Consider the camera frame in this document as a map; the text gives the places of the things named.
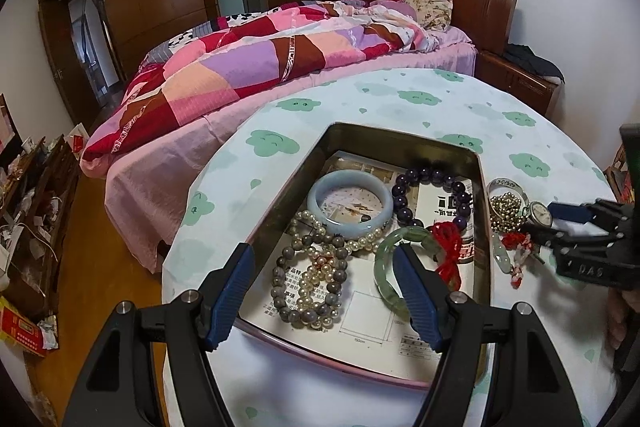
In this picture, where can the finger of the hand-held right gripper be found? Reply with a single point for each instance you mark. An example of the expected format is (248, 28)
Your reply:
(565, 211)
(542, 234)

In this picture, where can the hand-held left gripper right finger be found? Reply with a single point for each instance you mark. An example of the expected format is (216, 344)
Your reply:
(420, 302)

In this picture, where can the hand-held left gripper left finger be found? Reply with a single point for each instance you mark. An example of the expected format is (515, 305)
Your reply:
(230, 297)

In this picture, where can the silver wrist watch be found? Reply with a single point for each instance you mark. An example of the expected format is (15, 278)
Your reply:
(541, 214)

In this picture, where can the green jade bangle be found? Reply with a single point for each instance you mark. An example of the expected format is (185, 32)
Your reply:
(387, 277)

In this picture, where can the pale blue jade bangle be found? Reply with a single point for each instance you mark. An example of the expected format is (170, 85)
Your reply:
(320, 192)

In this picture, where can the rectangular metal tin box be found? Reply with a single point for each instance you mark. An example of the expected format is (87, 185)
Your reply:
(400, 147)

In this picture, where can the person's right hand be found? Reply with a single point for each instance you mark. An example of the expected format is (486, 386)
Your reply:
(617, 322)

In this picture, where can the printed paper sheet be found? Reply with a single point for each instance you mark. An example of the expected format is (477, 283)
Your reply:
(370, 337)

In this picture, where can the silver bangle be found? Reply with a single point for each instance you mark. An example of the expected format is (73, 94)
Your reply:
(505, 182)

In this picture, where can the bed with pink sheet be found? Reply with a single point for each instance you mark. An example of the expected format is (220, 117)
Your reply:
(165, 187)

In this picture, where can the wooden nightstand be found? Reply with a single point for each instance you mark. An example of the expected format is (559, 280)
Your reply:
(515, 79)

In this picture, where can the dark clothes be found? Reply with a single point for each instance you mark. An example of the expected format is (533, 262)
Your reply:
(530, 59)

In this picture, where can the cluttered wooden shelf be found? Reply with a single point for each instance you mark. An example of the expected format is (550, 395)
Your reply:
(45, 207)

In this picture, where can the dark wooden headboard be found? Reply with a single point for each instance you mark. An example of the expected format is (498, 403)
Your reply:
(495, 17)

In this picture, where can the red cardboard box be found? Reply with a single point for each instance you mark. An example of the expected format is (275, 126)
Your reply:
(22, 327)

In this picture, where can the patchwork quilt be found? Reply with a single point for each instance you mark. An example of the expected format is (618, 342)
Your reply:
(225, 72)

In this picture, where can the floral pillow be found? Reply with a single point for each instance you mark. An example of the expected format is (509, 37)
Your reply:
(430, 7)

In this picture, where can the purple pillow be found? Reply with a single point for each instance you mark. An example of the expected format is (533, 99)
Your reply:
(400, 9)

